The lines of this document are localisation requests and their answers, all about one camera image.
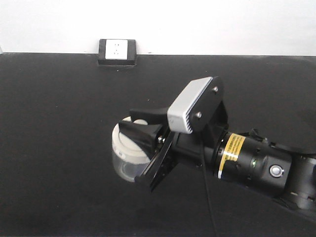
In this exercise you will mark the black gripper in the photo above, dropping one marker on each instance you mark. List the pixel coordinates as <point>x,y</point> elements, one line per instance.
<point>165,149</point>

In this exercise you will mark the glass jar with cream lid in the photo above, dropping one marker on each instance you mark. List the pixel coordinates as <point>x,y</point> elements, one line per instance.
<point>129,160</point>

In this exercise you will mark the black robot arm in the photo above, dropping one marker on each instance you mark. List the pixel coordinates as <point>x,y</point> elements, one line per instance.
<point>286,175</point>

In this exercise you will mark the black white power socket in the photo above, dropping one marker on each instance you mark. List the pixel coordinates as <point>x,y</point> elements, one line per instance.
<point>117,52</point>

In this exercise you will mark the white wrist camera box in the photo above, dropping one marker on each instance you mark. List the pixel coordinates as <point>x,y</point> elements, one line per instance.
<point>195,106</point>

